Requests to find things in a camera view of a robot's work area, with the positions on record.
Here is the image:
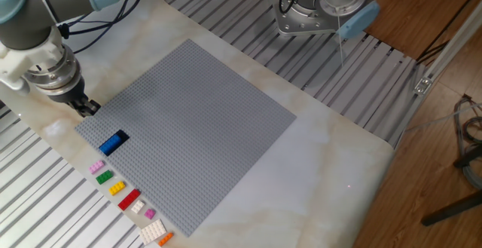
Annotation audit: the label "light pink Lego brick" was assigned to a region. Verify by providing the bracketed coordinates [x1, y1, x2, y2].
[88, 159, 105, 175]

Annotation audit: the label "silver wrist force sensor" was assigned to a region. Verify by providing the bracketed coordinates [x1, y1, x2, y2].
[24, 46, 83, 96]

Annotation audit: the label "orange Lego brick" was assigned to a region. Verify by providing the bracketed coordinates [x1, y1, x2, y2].
[157, 231, 175, 247]

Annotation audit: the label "black Lego plate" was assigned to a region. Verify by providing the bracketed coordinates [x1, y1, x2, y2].
[98, 129, 130, 158]

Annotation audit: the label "grey coiled cable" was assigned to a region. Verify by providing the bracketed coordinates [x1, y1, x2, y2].
[453, 93, 482, 191]

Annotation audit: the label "small white Lego brick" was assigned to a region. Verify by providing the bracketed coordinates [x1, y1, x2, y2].
[130, 199, 146, 214]

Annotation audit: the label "black stand leg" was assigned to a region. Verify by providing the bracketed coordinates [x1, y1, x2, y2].
[420, 153, 482, 227]

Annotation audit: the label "aluminium frame bar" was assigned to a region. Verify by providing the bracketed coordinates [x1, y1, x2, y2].
[413, 0, 482, 96]

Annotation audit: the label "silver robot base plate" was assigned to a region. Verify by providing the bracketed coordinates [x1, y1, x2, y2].
[271, 0, 342, 37]

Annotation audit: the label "black floor cables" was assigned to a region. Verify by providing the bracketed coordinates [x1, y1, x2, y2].
[416, 0, 482, 66]

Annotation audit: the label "glossy marble pattern mat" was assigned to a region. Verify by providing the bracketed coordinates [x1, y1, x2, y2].
[0, 0, 395, 248]

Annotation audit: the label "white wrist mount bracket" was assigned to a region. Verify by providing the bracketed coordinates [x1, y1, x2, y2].
[0, 25, 66, 96]

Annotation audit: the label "large white Lego plate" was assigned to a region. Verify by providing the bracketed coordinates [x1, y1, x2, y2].
[138, 218, 167, 246]

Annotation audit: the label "thin white cable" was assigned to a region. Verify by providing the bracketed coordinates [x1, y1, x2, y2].
[404, 103, 482, 132]

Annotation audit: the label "grey Lego baseplate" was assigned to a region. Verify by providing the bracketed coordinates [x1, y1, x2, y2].
[74, 39, 297, 237]

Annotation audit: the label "green Lego brick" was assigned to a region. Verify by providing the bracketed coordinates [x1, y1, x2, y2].
[95, 169, 114, 185]

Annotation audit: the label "red Lego brick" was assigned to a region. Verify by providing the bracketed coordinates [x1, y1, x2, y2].
[117, 188, 142, 211]

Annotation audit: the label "yellow Lego brick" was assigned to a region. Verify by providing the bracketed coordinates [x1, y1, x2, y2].
[108, 180, 127, 197]

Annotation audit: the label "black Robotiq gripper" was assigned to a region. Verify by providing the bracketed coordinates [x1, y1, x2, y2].
[47, 78, 102, 118]

